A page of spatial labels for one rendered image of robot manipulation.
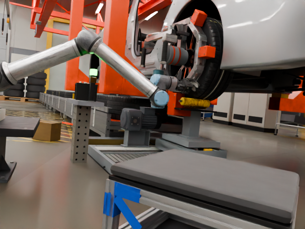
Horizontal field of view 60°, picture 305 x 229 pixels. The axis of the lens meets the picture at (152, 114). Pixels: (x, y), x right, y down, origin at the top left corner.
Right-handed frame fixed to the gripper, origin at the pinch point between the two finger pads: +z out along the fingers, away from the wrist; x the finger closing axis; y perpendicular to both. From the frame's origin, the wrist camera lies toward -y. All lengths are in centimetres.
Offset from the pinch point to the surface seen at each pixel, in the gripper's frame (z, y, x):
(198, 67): -5.0, -4.0, 12.1
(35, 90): -54, -594, -623
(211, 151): 16, 37, -31
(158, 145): -4, 9, -65
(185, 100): -3.7, 3.5, -13.2
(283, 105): 181, -42, -49
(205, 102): 14.4, 3.9, -13.1
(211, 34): 2.3, -19.0, 29.5
